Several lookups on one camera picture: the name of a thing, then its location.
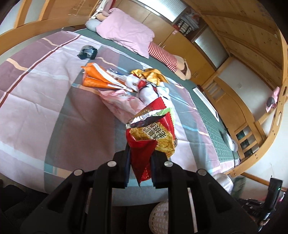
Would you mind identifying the red yellow snack bag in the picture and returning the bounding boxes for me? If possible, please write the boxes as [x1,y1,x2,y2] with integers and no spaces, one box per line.
[126,97,177,184]

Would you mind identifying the white red plastic bag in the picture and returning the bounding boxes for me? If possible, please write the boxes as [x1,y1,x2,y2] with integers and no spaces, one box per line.
[125,75,169,106]

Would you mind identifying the plaid pink grey bedspread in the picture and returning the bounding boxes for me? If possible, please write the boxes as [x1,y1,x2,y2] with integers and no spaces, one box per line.
[1,31,239,192]

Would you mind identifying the striped plush doll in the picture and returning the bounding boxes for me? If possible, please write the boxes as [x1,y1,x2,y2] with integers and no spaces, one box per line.
[148,42,191,80]

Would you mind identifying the pink printed plastic bag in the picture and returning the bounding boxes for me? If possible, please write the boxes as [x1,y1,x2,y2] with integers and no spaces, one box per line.
[100,90,145,124]

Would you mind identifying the wooden wall cabinets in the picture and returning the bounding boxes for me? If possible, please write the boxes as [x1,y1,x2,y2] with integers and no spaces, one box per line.
[113,1,231,86]

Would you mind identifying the pink pillow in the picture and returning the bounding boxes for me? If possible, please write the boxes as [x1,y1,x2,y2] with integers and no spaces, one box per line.
[96,8,155,58]

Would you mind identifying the white round object on mat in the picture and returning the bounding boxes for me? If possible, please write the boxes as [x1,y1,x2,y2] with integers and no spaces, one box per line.
[221,132,238,152]

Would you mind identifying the gold crumpled foil wrapper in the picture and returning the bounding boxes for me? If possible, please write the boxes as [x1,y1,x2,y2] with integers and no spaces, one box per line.
[130,68,169,86]

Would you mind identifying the grey small pillow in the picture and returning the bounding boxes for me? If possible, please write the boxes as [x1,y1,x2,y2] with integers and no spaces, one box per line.
[85,19,101,32]

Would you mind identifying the wooden bed frame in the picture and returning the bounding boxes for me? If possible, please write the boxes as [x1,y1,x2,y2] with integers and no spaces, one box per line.
[0,0,288,178]

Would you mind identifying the black plastic bag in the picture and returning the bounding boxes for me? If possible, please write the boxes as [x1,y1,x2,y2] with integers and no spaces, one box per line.
[77,45,98,60]

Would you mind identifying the green bed mat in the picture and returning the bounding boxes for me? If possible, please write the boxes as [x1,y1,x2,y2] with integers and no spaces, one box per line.
[76,29,240,165]

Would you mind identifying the white flat board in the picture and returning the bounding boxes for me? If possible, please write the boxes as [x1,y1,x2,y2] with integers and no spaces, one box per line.
[193,87,220,122]

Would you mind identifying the orange white plastic bag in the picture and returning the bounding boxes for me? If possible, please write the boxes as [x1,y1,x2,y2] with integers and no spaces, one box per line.
[81,63,133,92]

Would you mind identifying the blue white medicine box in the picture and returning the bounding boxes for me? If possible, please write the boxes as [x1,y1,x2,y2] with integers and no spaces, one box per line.
[106,68,126,82]

